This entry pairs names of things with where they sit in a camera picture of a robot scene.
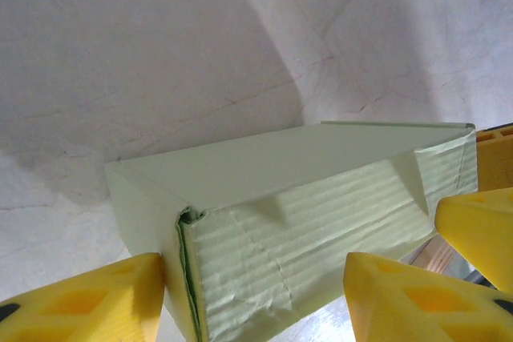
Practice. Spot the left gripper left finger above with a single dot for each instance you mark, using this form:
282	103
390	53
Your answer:
92	306

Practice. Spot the small wooden block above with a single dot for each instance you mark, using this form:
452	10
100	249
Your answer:
437	256

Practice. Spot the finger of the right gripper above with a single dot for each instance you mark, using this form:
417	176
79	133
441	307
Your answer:
497	158
481	230

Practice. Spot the light green paper box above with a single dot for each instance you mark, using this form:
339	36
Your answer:
300	206

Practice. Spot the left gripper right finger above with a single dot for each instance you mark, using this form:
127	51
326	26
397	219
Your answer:
413	302

